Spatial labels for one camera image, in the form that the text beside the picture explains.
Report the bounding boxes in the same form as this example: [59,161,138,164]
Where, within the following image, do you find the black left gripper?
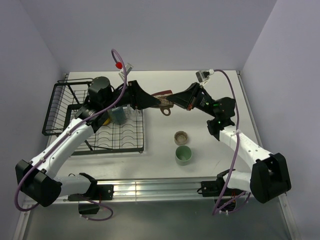
[102,80,161,111]

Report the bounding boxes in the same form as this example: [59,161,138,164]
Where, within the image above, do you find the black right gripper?
[166,82,218,118]

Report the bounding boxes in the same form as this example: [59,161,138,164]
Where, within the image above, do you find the brown mug black inside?
[152,90,174,117]

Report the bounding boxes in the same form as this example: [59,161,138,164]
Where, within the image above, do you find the grey-blue ceramic mug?
[109,106,126,125]

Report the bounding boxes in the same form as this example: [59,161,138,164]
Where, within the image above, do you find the beige speckled cup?
[174,130,189,146]

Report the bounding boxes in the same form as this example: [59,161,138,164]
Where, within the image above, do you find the yellow mug black handle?
[102,111,111,126]

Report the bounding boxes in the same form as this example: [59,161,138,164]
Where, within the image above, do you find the light green cup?
[175,145,193,166]

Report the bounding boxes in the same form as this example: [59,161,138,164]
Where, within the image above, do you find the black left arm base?
[68,173,114,202]

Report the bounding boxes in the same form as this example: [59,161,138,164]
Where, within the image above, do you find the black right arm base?
[197,170,229,197]

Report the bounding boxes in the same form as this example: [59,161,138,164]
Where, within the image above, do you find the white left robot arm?
[15,76,160,207]

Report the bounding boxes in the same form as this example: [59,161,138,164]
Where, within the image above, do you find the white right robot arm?
[166,83,292,204]

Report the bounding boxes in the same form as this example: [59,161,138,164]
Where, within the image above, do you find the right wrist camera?
[195,69,215,87]

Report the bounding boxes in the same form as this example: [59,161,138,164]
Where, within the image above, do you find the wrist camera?
[195,69,215,87]
[115,61,133,80]

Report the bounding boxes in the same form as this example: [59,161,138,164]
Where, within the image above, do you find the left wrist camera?
[115,61,133,80]

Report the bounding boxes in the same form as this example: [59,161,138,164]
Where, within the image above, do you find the black wire dish rack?
[42,78,145,156]

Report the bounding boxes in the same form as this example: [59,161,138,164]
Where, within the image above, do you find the aluminium mounting rail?
[97,177,218,203]

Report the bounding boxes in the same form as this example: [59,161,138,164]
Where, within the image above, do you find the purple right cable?
[211,69,251,216]

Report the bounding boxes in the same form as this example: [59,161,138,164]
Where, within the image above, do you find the black box under rail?
[78,203,100,216]

